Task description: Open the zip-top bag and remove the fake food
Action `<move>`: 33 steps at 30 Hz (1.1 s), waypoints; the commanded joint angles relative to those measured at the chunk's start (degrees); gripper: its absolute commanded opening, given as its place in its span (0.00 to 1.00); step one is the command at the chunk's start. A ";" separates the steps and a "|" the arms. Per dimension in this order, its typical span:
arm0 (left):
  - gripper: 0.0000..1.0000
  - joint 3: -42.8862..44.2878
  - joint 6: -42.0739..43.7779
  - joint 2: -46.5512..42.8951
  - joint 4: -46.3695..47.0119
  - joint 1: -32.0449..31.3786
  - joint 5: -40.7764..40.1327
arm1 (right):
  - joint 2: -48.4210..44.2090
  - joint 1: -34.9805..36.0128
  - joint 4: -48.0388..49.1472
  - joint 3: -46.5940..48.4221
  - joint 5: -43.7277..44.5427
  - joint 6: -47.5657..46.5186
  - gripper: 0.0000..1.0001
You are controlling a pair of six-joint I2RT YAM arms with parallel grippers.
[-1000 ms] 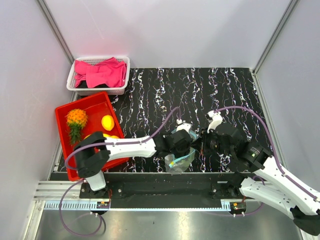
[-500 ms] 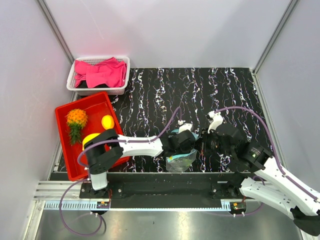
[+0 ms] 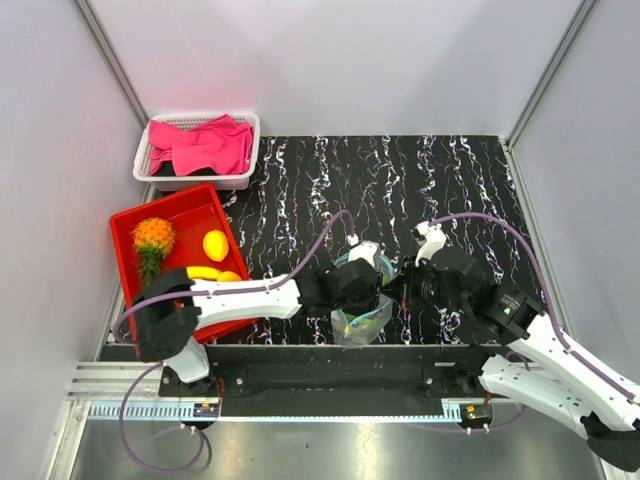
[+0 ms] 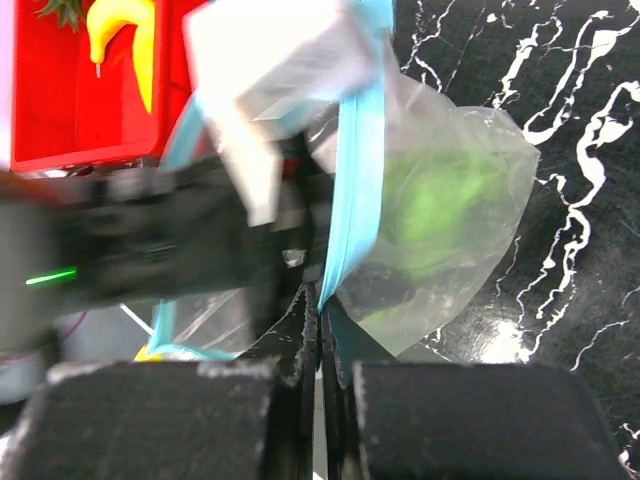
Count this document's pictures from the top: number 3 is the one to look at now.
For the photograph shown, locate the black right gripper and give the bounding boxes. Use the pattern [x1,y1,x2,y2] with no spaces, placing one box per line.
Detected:
[381,252,469,315]

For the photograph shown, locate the clear zip top bag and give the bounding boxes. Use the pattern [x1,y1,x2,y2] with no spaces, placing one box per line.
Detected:
[331,241,396,348]

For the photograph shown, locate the yellow orange fake mango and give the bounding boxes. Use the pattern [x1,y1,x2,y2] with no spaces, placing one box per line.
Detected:
[217,271,242,282]

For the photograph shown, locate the yellow fake lemon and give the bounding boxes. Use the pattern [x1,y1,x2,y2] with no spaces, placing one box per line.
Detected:
[202,229,230,263]

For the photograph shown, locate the yellow fake banana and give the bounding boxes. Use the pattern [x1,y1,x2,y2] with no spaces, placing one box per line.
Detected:
[185,266,221,281]

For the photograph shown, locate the orange fake carrot piece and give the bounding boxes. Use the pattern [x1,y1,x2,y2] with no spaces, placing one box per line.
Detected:
[132,217,176,287]

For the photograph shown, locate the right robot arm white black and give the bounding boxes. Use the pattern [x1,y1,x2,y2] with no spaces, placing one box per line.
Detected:
[385,247,639,473]

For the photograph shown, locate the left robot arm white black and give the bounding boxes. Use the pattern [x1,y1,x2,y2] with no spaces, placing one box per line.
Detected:
[129,259,383,396]

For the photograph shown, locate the red plastic bin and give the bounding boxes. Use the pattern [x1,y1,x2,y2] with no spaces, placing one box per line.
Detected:
[109,182,260,363]

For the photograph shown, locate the pink cloth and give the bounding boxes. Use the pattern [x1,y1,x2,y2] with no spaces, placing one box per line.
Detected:
[149,114,254,177]

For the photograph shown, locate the white plastic basket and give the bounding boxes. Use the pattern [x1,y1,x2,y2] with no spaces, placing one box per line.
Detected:
[133,112,260,192]

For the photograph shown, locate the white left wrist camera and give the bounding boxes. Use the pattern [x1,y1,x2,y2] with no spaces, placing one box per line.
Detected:
[346,234,380,267]

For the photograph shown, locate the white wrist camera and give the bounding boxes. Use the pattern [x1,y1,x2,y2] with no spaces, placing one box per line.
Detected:
[412,221,447,266]
[346,234,380,267]

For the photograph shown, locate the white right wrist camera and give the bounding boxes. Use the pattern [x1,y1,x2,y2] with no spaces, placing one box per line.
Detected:
[412,221,447,266]

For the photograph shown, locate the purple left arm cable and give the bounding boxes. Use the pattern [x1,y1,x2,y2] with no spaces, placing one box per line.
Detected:
[111,209,357,344]

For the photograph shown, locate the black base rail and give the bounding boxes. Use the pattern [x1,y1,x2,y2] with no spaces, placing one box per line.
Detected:
[159,345,505,398]

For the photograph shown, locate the aluminium frame post right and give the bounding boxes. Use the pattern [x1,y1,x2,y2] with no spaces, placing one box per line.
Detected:
[504,0,599,149]

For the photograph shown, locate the aluminium frame post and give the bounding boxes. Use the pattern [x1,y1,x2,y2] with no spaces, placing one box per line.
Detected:
[70,0,149,128]
[504,0,599,149]

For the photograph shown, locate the aluminium frame post left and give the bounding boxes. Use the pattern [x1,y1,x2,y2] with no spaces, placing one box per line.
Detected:
[70,0,149,128]

